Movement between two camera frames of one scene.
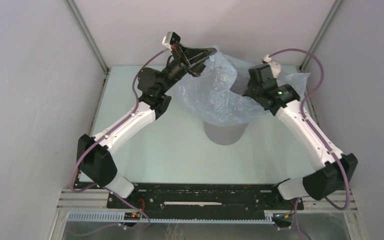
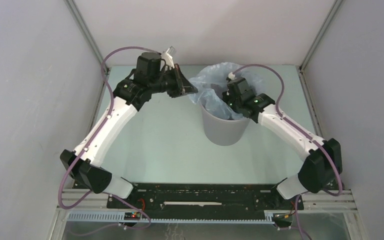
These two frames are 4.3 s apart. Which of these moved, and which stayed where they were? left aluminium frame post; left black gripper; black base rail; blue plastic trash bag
Moved: blue plastic trash bag; left black gripper
Stayed: black base rail; left aluminium frame post
